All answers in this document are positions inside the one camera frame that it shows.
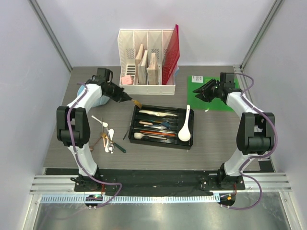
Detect white spoon beside silver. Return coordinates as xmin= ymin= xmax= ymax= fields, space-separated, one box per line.
xmin=105 ymin=128 xmax=114 ymax=154

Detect white thin plastic spoon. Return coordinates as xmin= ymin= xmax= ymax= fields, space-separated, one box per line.
xmin=91 ymin=115 xmax=108 ymax=127

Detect blue plastic spoon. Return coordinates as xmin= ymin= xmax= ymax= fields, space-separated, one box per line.
xmin=151 ymin=122 xmax=169 ymax=128

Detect wooden board left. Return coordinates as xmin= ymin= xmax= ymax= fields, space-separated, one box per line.
xmin=135 ymin=44 xmax=148 ymax=85

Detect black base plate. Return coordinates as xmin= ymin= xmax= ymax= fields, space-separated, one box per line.
xmin=71 ymin=169 xmax=245 ymax=196

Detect orange chopstick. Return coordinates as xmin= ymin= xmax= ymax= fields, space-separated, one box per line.
xmin=140 ymin=130 xmax=176 ymax=137

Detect pink cube box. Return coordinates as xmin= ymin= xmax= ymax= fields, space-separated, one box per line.
xmin=121 ymin=75 xmax=134 ymax=85

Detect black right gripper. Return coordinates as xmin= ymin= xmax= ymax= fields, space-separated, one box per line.
xmin=193 ymin=79 xmax=223 ymax=103

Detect white cable duct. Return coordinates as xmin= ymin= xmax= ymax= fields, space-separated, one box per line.
xmin=41 ymin=194 xmax=220 ymax=204

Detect small white ceramic spoon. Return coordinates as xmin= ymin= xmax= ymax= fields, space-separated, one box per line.
xmin=133 ymin=133 xmax=150 ymax=139

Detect white chopstick in tray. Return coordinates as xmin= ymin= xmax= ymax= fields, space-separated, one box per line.
xmin=143 ymin=134 xmax=167 ymax=140

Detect large white ceramic spoon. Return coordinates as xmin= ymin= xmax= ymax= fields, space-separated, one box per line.
xmin=178 ymin=104 xmax=191 ymax=142

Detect black cutlery tray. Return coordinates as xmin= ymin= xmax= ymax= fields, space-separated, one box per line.
xmin=128 ymin=105 xmax=194 ymax=150

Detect magenta plastic folder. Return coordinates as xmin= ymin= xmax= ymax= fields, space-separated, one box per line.
xmin=162 ymin=24 xmax=180 ymax=85

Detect wooden board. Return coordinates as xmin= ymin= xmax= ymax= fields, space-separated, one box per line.
xmin=135 ymin=44 xmax=148 ymax=85
xmin=146 ymin=53 xmax=158 ymax=85

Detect green handled utensil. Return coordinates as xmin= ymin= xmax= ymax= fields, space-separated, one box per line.
xmin=114 ymin=142 xmax=127 ymax=153

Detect light blue headphones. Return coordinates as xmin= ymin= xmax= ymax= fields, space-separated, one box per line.
xmin=77 ymin=85 xmax=110 ymax=107

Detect wooden board right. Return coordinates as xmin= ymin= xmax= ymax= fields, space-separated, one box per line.
xmin=146 ymin=53 xmax=158 ymax=85

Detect white file organizer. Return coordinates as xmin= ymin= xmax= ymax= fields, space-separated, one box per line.
xmin=118 ymin=25 xmax=180 ymax=95

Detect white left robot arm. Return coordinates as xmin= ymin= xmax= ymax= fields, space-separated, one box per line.
xmin=56 ymin=68 xmax=132 ymax=191

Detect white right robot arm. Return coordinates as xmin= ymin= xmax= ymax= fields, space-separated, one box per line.
xmin=193 ymin=72 xmax=278 ymax=189

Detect copper round head spoon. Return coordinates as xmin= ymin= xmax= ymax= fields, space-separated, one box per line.
xmin=89 ymin=137 xmax=102 ymax=151

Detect green cutting mat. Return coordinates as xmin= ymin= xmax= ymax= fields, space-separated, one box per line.
xmin=187 ymin=73 xmax=239 ymax=112

